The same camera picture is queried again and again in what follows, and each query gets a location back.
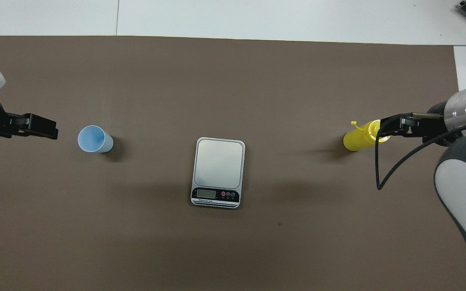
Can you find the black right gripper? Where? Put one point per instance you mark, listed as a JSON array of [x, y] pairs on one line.
[[433, 127]]

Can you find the yellow seasoning bottle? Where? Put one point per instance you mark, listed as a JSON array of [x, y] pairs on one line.
[[358, 139]]

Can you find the light blue plastic cup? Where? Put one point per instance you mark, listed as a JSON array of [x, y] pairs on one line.
[[92, 138]]

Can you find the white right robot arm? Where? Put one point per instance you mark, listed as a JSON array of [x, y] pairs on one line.
[[461, 190]]

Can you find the silver digital kitchen scale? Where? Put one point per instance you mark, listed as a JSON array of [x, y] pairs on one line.
[[218, 163]]

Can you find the brown paper table mat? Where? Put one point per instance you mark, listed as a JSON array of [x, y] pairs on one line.
[[217, 81]]

